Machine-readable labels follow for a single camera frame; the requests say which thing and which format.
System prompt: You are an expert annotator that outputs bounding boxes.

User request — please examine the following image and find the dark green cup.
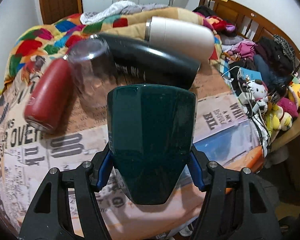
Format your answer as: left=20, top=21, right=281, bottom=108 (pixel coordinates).
left=108, top=84, right=197, bottom=205

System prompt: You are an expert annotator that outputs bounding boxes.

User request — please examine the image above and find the yellow plush toy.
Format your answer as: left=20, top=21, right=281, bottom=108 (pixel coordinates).
left=288, top=82, right=300, bottom=111

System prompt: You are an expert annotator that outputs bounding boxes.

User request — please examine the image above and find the grey white crumpled sheet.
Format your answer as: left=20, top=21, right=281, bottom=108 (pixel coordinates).
left=80, top=0, right=168, bottom=25

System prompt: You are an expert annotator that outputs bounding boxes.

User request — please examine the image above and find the clear plastic cup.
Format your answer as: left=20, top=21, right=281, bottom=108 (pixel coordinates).
left=66, top=38, right=119, bottom=108

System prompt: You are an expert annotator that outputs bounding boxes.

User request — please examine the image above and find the newspaper print tablecloth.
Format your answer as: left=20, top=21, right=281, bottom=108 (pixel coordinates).
left=0, top=64, right=263, bottom=239

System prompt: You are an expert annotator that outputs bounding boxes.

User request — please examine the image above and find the wooden bed headboard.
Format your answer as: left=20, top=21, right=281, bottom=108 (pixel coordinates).
left=199, top=0, right=300, bottom=67

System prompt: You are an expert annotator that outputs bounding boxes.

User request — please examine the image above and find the hello kitty plush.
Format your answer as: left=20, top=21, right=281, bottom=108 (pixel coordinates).
left=246, top=79, right=268, bottom=101

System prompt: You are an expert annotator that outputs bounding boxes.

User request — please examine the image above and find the colourful patchwork quilt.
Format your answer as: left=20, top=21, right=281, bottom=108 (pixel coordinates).
left=4, top=7, right=212, bottom=88

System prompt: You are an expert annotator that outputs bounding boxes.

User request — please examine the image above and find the black thermos bottle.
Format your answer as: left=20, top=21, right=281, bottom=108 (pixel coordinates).
left=90, top=33, right=201, bottom=90

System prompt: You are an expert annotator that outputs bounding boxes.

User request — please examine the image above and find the black bag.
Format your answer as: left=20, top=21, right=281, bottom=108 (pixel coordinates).
left=193, top=5, right=216, bottom=17

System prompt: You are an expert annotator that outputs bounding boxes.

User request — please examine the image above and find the red plush toy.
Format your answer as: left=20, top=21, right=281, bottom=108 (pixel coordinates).
left=206, top=16, right=236, bottom=34

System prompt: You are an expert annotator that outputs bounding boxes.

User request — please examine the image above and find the red thermos bottle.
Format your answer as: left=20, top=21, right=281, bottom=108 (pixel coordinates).
left=24, top=58, right=74, bottom=133

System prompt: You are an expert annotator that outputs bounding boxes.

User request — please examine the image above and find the white thermos bottle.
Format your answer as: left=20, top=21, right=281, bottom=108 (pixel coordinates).
left=145, top=16, right=215, bottom=61

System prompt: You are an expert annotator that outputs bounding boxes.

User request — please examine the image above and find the light blue booklet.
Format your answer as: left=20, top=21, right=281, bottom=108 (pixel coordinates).
left=239, top=68, right=262, bottom=81

